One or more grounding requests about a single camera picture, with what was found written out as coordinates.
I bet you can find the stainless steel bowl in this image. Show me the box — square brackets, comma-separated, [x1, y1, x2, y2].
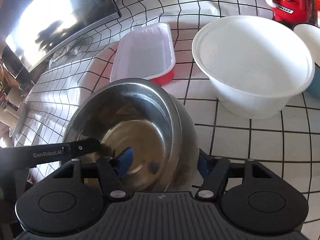
[63, 78, 199, 191]

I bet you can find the white plastic bowl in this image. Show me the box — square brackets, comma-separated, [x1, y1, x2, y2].
[191, 16, 315, 119]

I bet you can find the red rectangular plastic container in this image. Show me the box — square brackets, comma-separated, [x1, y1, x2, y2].
[110, 22, 176, 86]

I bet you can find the blue ceramic bowl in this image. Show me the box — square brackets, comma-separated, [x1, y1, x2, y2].
[293, 24, 320, 99]

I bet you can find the black monitor screen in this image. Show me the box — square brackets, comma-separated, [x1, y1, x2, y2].
[1, 0, 121, 77]

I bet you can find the red panda robot figurine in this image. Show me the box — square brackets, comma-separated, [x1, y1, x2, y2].
[265, 0, 317, 28]

